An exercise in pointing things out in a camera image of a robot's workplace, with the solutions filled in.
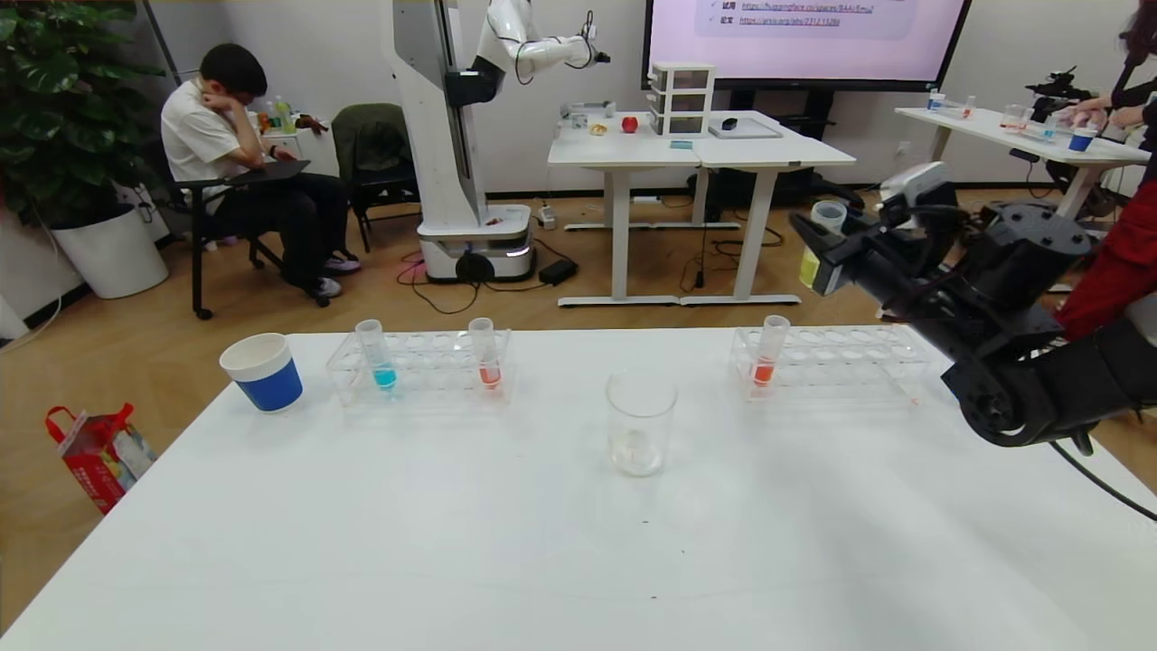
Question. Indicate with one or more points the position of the large green potted plant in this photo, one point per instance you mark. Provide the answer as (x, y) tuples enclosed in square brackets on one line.
[(63, 99)]

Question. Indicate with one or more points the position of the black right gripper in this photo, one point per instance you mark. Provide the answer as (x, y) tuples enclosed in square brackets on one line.
[(827, 265)]

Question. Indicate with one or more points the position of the white standing desk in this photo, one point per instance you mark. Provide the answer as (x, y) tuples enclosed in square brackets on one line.
[(768, 149), (624, 149)]

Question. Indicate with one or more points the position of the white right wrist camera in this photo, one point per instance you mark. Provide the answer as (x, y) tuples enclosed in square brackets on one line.
[(917, 185)]

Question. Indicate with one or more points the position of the black power adapter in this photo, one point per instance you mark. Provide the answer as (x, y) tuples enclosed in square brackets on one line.
[(558, 271)]

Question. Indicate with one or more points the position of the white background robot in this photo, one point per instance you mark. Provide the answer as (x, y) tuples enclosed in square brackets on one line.
[(447, 136)]

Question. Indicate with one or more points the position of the chair with green jacket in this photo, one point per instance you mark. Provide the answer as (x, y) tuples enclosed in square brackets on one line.
[(375, 149)]

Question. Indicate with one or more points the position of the test tube with blue pigment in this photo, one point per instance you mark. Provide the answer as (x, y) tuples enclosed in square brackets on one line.
[(383, 371)]

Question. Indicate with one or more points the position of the red gift bag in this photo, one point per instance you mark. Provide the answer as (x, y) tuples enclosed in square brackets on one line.
[(99, 461)]

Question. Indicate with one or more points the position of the white planter pot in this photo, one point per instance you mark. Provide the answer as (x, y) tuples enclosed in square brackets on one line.
[(113, 253)]

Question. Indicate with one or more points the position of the green drink bottle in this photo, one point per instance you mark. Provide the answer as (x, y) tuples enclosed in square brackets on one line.
[(285, 116)]

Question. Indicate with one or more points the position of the seated person in white shirt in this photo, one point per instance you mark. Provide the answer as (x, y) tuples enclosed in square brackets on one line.
[(212, 136)]

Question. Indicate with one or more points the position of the large display screen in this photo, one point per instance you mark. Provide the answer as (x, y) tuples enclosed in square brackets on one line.
[(804, 36)]

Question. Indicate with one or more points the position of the grey flat tray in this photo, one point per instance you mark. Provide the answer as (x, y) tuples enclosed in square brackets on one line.
[(755, 131)]

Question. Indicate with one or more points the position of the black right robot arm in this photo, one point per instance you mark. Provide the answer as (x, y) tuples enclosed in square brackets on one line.
[(1021, 344)]

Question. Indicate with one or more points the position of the black screen stand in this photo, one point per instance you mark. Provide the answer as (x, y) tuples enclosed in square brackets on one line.
[(795, 185)]

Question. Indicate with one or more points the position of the clear acrylic test tube rack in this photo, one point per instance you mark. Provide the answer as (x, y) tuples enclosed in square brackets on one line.
[(425, 371), (841, 366)]

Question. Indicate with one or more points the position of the white drawer organizer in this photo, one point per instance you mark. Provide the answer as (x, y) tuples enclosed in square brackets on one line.
[(681, 99)]

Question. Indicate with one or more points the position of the test tube with red pigment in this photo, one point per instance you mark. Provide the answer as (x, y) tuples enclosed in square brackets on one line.
[(766, 362), (489, 366)]

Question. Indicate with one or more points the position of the blue paper cup white rim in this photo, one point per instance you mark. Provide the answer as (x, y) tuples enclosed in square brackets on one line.
[(267, 384)]

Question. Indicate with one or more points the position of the long white desk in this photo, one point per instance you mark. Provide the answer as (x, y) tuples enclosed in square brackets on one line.
[(985, 127)]

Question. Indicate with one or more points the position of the black office chair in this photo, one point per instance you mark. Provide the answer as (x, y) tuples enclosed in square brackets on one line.
[(203, 235)]

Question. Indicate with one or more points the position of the clear glass beaker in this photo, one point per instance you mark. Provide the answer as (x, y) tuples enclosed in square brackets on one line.
[(640, 434)]

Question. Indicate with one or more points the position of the standing person in red trousers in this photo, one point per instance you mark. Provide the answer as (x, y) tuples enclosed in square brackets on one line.
[(1116, 271)]

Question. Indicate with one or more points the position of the small blue cup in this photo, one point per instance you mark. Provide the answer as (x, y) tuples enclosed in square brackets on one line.
[(1081, 142)]

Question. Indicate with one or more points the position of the dark laptop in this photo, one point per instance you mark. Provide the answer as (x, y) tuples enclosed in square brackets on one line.
[(267, 172)]

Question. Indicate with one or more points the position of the black tabletop robot arm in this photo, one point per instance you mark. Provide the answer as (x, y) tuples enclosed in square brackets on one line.
[(1058, 90)]

